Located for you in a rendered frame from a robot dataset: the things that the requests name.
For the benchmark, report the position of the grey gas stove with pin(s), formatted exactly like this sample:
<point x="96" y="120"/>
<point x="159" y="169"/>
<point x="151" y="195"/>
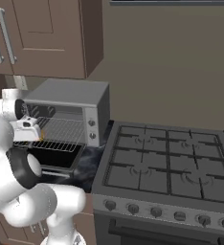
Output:
<point x="165" y="166"/>

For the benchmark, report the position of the grey toaster oven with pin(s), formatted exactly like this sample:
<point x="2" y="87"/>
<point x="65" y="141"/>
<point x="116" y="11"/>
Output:
<point x="69" y="92"/>

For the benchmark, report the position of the black glass toaster oven door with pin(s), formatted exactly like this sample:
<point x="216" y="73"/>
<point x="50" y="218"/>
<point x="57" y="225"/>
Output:
<point x="56" y="158"/>

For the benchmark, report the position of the grey toaster oven knob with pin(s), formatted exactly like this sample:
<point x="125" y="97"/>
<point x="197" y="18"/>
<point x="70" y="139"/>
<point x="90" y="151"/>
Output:
<point x="91" y="122"/>
<point x="92" y="135"/>

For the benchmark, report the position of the orange-brown bread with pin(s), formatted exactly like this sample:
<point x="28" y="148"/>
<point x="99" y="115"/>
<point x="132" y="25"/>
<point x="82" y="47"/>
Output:
<point x="41" y="136"/>

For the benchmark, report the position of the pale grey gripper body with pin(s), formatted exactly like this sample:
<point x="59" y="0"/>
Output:
<point x="27" y="132"/>

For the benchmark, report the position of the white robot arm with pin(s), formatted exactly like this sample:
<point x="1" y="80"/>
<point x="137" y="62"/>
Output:
<point x="2" y="178"/>

